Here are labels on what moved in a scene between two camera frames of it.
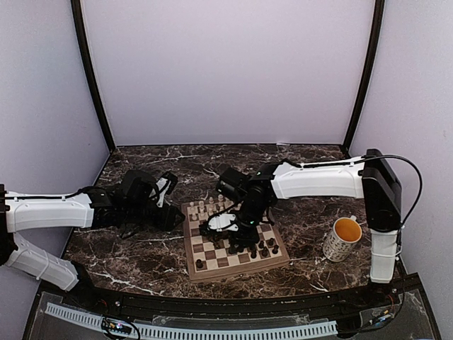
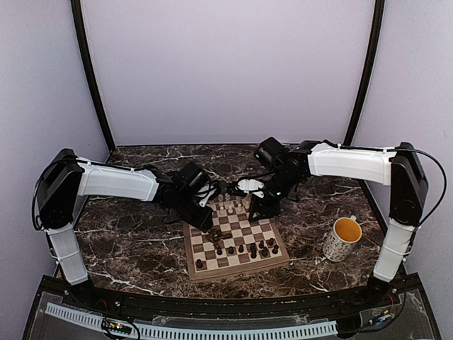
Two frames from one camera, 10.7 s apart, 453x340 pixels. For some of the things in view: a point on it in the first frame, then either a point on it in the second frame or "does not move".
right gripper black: [246, 240] → [270, 210]
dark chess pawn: [253, 255] does not move
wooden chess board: [210, 260] does not move
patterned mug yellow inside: [344, 233] does not move
